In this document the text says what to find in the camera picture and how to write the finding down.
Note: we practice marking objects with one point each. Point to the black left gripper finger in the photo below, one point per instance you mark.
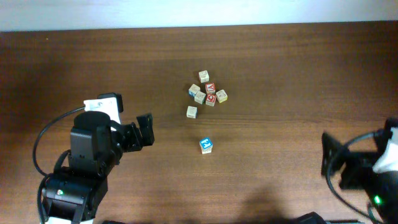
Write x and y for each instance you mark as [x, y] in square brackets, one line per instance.
[133, 138]
[146, 128]

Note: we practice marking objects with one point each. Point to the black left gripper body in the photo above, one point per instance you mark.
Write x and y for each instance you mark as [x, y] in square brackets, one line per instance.
[118, 141]

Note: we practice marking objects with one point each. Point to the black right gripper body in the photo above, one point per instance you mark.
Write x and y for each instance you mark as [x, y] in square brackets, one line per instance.
[347, 166]

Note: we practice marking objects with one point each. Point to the wooden letter X block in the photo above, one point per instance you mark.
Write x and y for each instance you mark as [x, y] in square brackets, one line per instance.
[206, 144]

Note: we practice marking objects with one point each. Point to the wooden block green side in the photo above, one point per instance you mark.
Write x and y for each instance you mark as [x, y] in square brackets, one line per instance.
[206, 151]

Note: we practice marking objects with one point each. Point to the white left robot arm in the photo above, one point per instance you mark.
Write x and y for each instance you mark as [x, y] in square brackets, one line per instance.
[72, 192]

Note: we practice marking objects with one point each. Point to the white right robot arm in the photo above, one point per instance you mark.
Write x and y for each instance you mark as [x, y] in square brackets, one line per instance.
[374, 172]

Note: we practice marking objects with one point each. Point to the wooden block lower left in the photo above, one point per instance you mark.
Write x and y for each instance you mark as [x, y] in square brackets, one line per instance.
[192, 112]

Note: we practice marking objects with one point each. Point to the wooden block blue side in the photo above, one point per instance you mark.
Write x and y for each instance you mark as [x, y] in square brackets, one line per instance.
[193, 90]

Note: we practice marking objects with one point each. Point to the plain wooden block centre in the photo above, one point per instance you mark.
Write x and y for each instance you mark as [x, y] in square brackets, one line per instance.
[200, 97]

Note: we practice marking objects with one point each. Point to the red letter Q block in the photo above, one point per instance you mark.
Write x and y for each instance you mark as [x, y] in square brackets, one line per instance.
[210, 100]

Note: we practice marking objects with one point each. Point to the red letter V block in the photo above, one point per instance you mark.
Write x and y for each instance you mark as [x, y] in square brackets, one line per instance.
[210, 88]

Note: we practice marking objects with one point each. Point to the wooden block top middle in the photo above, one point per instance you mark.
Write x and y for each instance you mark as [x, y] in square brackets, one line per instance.
[203, 76]

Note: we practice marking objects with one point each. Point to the wooden block yellow side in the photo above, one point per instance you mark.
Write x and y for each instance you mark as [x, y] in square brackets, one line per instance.
[221, 96]

